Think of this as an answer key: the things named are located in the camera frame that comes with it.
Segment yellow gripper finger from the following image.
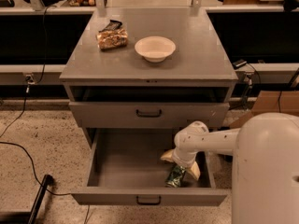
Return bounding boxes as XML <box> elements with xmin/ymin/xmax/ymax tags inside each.
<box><xmin>186</xmin><ymin>161</ymin><xmax>201</xmax><ymax>180</ymax></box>
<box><xmin>161</xmin><ymin>149</ymin><xmax>173</xmax><ymax>162</ymax></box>

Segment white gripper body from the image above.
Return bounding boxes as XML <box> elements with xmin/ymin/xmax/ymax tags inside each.
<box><xmin>172</xmin><ymin>148</ymin><xmax>196</xmax><ymax>168</ymax></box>

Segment green soda can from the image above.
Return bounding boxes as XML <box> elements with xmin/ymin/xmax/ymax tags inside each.
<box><xmin>165</xmin><ymin>164</ymin><xmax>186</xmax><ymax>188</ymax></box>

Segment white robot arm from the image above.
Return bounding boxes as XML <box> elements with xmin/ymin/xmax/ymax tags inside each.
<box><xmin>161</xmin><ymin>113</ymin><xmax>299</xmax><ymax>224</ymax></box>

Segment open grey middle drawer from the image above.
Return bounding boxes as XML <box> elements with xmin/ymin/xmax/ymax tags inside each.
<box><xmin>72</xmin><ymin>129</ymin><xmax>226</xmax><ymax>206</ymax></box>

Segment grey drawer cabinet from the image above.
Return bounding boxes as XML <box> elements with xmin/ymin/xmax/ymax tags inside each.
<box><xmin>60</xmin><ymin>7</ymin><xmax>237</xmax><ymax>142</ymax></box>

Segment closed grey upper drawer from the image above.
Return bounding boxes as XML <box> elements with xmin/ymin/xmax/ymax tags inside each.
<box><xmin>69</xmin><ymin>102</ymin><xmax>229</xmax><ymax>129</ymax></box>

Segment white bowl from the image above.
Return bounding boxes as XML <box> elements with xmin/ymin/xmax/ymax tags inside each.
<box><xmin>135</xmin><ymin>36</ymin><xmax>176</xmax><ymax>63</ymax></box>

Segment small black device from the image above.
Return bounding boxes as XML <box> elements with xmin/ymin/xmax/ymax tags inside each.
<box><xmin>232</xmin><ymin>59</ymin><xmax>247</xmax><ymax>70</ymax></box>

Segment cardboard box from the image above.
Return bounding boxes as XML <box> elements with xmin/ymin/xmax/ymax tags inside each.
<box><xmin>230</xmin><ymin>91</ymin><xmax>299</xmax><ymax>129</ymax></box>

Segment black stand leg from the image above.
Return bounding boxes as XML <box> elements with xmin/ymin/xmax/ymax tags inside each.
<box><xmin>27</xmin><ymin>175</ymin><xmax>54</xmax><ymax>224</ymax></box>

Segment tan snack bag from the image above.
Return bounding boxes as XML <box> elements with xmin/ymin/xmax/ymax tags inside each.
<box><xmin>96</xmin><ymin>28</ymin><xmax>128</xmax><ymax>50</ymax></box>

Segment black snack bar wrapper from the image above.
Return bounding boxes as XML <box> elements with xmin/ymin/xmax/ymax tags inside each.
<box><xmin>102</xmin><ymin>20</ymin><xmax>122</xmax><ymax>32</ymax></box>

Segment black upper drawer handle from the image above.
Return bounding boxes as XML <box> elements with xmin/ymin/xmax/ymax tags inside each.
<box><xmin>135</xmin><ymin>109</ymin><xmax>162</xmax><ymax>118</ymax></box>

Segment black drawer handle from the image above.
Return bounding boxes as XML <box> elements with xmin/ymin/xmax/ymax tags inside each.
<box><xmin>135</xmin><ymin>109</ymin><xmax>162</xmax><ymax>118</ymax></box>
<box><xmin>135</xmin><ymin>196</ymin><xmax>162</xmax><ymax>206</ymax></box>

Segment black middle drawer handle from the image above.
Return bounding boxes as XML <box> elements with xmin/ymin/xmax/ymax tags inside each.
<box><xmin>135</xmin><ymin>196</ymin><xmax>162</xmax><ymax>206</ymax></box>

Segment black floor cable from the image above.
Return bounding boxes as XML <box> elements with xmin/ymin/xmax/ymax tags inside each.
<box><xmin>0</xmin><ymin>5</ymin><xmax>92</xmax><ymax>224</ymax></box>

